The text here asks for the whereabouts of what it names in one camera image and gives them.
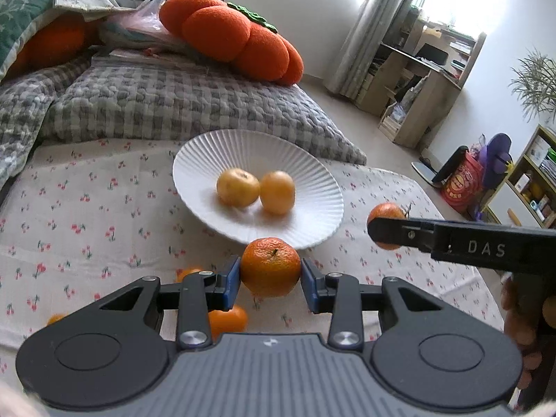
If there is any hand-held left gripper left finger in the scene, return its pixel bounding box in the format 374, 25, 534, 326
93, 255, 242, 351

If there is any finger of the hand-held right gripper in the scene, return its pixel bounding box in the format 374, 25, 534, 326
367, 216, 436, 253

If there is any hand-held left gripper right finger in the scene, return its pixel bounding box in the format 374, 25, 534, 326
301, 258, 444, 352

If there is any large orange tangerine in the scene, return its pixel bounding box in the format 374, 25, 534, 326
367, 202, 410, 251
240, 237, 302, 298

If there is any yellow citrus fruit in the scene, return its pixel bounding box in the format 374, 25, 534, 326
259, 171, 296, 215
216, 168, 261, 208

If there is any white ribbed plate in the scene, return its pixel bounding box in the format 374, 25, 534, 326
172, 129, 345, 250

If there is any person's right hand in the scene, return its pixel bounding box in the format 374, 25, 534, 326
499, 276, 556, 392

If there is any white oval board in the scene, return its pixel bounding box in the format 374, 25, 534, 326
411, 161, 444, 188

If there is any red shopping bag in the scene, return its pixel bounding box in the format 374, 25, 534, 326
440, 149, 485, 215

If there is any wooden shelf unit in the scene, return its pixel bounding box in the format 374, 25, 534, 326
483, 123, 556, 229

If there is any black flat board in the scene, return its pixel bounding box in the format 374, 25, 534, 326
432, 145, 470, 186

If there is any purple object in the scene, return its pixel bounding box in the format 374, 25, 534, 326
477, 133, 514, 190

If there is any wooden desk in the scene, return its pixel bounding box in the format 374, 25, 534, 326
355, 16, 488, 147

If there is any cherry-print bed sheet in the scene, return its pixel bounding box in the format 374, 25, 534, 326
0, 138, 507, 385

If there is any green potted plant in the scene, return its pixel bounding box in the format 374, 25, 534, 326
507, 47, 556, 125

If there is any black laptop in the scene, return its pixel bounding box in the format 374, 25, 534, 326
414, 43, 449, 67

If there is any grey checked quilt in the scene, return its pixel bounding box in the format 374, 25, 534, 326
0, 54, 368, 193

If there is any grey curtain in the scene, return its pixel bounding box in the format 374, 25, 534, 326
324, 0, 425, 99

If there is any flat stack of books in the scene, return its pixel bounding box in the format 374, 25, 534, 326
90, 47, 211, 71

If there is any orange pumpkin cushion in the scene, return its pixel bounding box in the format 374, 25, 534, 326
158, 0, 305, 87

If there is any clear plastic bag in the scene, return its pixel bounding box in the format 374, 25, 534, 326
97, 0, 198, 51

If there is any plain orange plush cushion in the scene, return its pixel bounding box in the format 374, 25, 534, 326
5, 12, 103, 81

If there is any green leaf-print pillow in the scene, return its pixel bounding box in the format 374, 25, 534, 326
0, 0, 59, 81

